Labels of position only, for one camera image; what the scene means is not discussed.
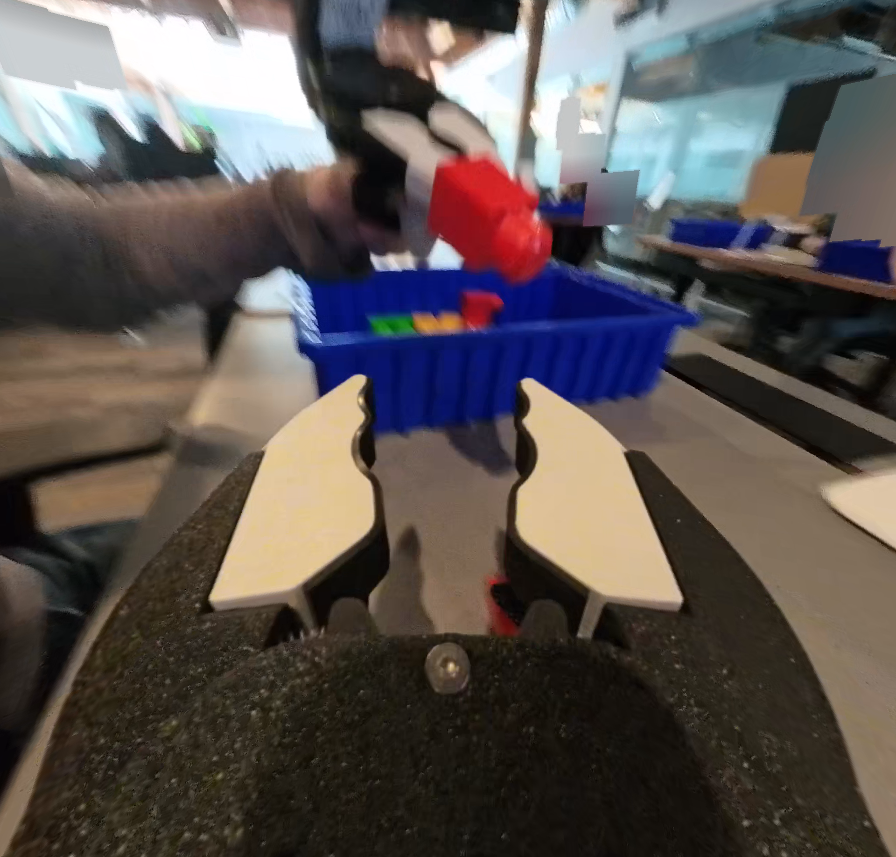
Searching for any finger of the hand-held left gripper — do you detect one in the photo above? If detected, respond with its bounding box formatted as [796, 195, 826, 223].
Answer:
[427, 99, 495, 161]
[360, 110, 450, 259]

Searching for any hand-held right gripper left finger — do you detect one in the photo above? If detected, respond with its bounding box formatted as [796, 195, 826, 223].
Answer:
[207, 374, 392, 632]

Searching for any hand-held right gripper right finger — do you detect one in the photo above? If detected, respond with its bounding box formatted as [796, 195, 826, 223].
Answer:
[504, 378, 685, 639]

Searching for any person's left forearm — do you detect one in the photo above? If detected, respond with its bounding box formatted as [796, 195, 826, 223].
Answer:
[0, 160, 295, 333]

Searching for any person's left hand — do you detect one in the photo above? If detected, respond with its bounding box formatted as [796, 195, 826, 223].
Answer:
[276, 162, 393, 277]

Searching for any person's lap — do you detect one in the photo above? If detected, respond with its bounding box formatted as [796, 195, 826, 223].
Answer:
[0, 521, 137, 739]

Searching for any white stand base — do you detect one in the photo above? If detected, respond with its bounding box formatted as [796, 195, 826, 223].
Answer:
[820, 471, 896, 551]

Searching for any brown background table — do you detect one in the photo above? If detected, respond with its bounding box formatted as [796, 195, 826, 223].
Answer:
[637, 232, 896, 305]

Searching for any cardboard panel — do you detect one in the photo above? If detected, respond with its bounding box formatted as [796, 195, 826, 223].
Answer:
[742, 151, 816, 217]

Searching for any black panel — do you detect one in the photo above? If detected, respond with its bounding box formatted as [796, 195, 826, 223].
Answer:
[770, 83, 841, 156]

